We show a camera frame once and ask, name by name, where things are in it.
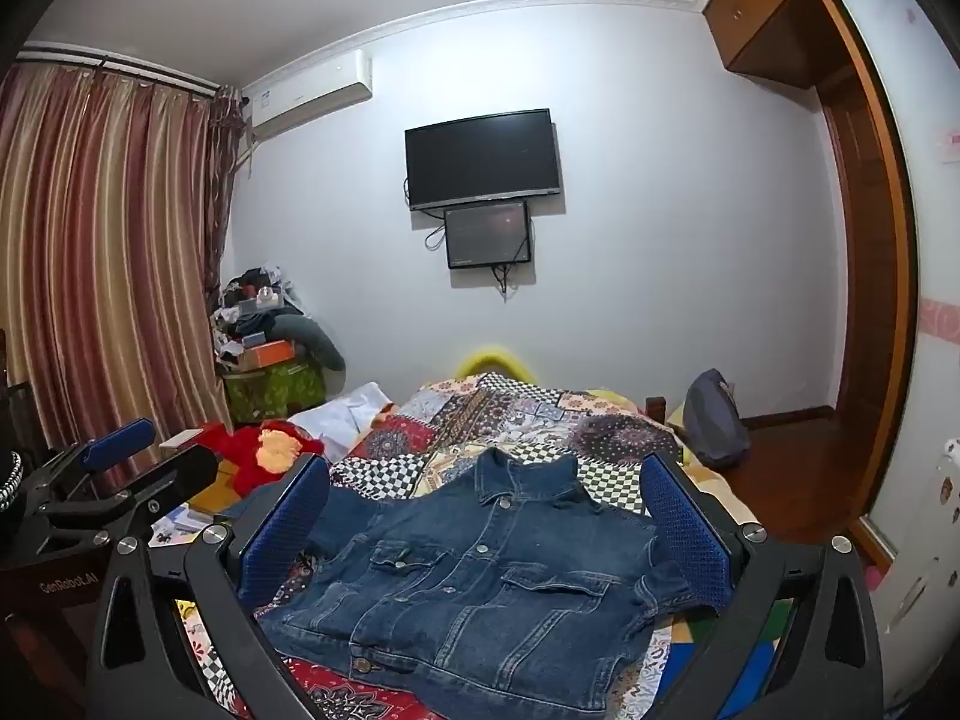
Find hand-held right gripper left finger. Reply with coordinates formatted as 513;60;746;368
85;454;332;720

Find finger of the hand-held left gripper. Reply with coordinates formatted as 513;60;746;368
45;442;220;548
26;420;158;511

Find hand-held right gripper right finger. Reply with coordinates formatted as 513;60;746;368
640;452;884;720

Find blue denim jacket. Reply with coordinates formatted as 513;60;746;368
217;448;702;698

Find red plush toy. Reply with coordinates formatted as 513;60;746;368
196;420;325;496

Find grey-blue backpack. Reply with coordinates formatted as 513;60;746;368
682;369;751;470

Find orange box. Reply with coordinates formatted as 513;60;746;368
225;340;296;372

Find striped brown curtain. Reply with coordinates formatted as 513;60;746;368
0;60;248;458

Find pile of clutter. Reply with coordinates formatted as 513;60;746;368
212;266;305;361

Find patchwork printed bedspread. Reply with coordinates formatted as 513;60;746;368
150;371;796;720

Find yellow fuzzy cushion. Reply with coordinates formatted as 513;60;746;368
457;345;535;383

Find small black monitor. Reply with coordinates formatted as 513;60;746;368
443;199;534;270

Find white air conditioner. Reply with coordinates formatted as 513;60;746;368
244;49;374;142

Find black monitor cable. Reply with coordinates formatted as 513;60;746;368
487;262;526;302

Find curtain rail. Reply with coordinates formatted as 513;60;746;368
15;49;226;98

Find black wall television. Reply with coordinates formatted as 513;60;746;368
404;109;563;212

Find wooden wall cabinet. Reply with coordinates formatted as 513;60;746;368
701;0;856;91

